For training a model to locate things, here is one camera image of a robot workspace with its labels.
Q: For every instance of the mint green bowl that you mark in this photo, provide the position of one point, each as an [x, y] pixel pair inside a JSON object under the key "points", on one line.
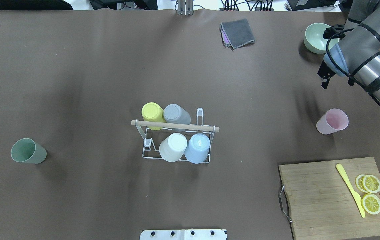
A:
{"points": [[314, 40]]}

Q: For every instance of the yellow plastic cup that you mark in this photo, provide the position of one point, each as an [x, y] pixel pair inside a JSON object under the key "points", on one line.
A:
{"points": [[153, 112]]}

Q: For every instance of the grey folded cloth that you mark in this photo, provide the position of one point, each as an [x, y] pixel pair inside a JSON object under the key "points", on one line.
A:
{"points": [[236, 34]]}

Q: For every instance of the aluminium frame post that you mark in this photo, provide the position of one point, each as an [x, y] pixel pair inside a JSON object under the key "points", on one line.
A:
{"points": [[185, 7]]}

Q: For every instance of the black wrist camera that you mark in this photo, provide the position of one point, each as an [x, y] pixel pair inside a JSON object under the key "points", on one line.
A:
{"points": [[334, 32]]}

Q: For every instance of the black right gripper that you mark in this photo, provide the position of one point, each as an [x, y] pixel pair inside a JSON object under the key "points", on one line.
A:
{"points": [[324, 72]]}

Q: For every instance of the yellow plastic knife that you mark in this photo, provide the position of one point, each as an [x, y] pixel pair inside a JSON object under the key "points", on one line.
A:
{"points": [[357, 198]]}

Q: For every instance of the wooden cutting board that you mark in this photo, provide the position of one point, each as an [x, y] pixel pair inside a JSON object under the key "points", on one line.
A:
{"points": [[320, 204]]}

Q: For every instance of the light blue plastic cup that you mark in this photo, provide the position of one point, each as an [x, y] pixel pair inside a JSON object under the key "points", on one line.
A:
{"points": [[197, 149]]}

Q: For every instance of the white plastic cup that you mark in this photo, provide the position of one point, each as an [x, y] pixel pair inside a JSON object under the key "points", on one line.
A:
{"points": [[173, 147]]}

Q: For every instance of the lemon slice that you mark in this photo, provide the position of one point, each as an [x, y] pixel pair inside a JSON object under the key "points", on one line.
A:
{"points": [[359, 183], [371, 183], [371, 203]]}

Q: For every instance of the green plastic cup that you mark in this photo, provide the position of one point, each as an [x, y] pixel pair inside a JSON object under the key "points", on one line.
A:
{"points": [[27, 150]]}

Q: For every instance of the white wire cup rack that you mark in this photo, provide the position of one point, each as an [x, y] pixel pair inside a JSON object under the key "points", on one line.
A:
{"points": [[153, 133]]}

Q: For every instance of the grey plastic cup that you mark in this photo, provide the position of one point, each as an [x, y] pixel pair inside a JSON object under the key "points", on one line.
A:
{"points": [[173, 113]]}

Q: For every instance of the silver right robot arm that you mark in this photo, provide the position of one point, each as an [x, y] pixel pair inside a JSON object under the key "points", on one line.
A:
{"points": [[357, 55]]}

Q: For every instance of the pink plastic cup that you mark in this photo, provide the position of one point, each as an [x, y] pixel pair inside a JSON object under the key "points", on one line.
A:
{"points": [[332, 121]]}

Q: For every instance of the white mounting plate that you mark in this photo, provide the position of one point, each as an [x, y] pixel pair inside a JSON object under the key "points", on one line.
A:
{"points": [[184, 234]]}

